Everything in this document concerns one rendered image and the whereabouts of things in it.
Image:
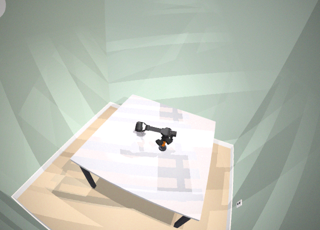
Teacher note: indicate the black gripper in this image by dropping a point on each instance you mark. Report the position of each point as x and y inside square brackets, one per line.
[160, 141]

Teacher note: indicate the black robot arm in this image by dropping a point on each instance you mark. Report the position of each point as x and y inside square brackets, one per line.
[166, 132]

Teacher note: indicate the grey round pedestal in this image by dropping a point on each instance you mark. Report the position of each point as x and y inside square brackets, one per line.
[162, 148]

